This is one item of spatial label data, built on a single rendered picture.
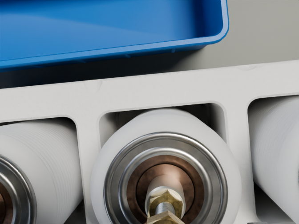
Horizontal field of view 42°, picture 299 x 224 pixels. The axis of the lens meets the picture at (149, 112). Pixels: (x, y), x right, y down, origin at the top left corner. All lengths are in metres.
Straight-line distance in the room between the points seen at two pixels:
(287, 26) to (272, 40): 0.02
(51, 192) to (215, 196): 0.10
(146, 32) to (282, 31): 0.17
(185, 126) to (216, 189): 0.04
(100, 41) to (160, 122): 0.27
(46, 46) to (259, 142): 0.30
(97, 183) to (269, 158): 0.12
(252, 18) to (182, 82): 0.22
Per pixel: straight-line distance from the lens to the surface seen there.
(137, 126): 0.24
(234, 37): 0.50
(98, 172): 0.25
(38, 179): 0.26
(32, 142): 0.28
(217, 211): 0.25
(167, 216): 0.17
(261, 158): 0.30
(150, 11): 0.49
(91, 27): 0.50
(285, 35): 0.51
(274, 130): 0.29
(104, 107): 0.31
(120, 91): 0.31
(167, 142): 0.24
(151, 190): 0.21
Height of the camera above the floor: 0.49
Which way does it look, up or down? 86 degrees down
